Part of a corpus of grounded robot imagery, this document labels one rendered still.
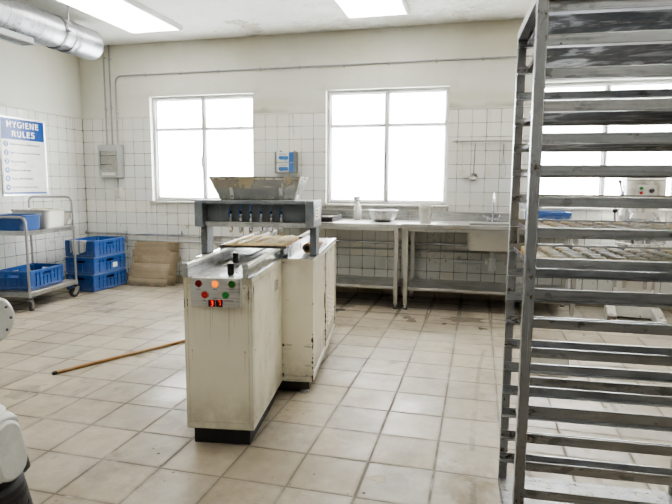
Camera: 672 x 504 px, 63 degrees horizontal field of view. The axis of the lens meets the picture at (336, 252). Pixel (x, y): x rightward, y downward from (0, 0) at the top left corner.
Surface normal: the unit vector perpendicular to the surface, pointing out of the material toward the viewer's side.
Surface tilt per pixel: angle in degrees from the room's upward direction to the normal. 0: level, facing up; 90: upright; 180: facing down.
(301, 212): 90
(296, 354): 90
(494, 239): 91
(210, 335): 90
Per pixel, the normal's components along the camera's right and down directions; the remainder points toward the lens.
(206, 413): -0.11, 0.12
